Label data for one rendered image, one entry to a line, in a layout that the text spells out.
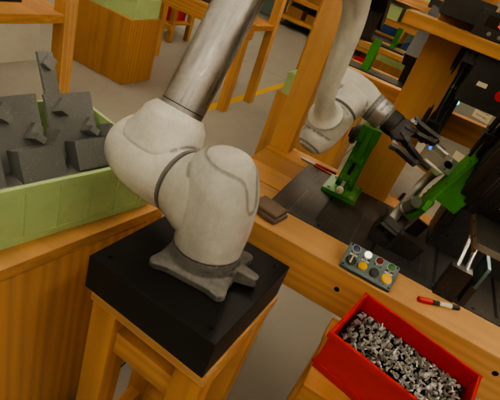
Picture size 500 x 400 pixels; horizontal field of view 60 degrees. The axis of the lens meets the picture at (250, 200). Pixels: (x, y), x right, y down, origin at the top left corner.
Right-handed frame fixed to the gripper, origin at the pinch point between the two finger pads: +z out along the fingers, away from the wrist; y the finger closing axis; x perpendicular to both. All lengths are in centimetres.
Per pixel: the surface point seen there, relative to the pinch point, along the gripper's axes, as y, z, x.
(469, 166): -2.7, 4.9, -12.5
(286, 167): -20, -36, 40
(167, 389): -95, -17, -20
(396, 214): -17.8, 2.4, 9.8
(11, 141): -81, -92, -6
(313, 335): -56, 28, 108
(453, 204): -9.6, 10.4, -3.8
